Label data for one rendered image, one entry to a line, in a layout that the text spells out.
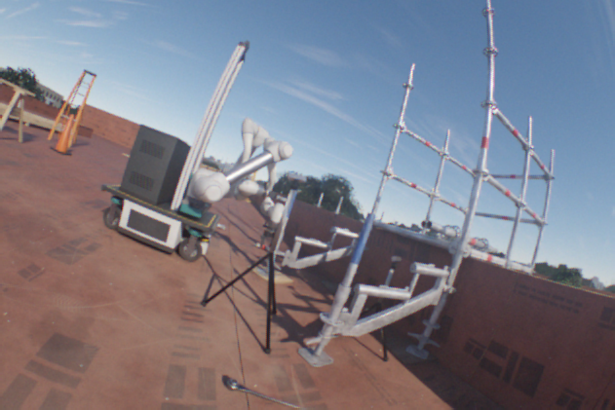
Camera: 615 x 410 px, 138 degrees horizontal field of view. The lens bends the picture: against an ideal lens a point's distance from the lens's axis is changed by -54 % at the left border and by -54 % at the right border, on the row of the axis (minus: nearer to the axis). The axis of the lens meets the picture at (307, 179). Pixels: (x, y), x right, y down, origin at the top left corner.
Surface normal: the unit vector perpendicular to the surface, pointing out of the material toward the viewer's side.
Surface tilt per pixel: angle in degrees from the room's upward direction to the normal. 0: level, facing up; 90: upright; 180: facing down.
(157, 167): 90
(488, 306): 90
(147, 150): 90
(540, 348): 90
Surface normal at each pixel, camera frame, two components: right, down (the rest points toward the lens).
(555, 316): -0.90, -0.33
